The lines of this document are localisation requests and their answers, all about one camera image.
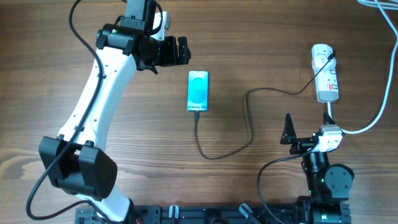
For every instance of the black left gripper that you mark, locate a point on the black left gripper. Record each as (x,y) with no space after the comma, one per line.
(170,58)

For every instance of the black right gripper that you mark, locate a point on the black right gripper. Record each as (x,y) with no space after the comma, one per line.
(289,137)

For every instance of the blue Galaxy smartphone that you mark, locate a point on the blue Galaxy smartphone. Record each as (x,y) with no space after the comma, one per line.
(198,90)

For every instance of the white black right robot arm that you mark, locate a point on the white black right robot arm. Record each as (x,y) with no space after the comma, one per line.
(328,184)

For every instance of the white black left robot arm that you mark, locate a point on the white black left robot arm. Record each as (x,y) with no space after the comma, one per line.
(75,161)

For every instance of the white power strip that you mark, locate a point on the white power strip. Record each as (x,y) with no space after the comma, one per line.
(324,67)

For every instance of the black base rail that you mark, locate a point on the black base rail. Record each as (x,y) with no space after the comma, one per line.
(276,213)

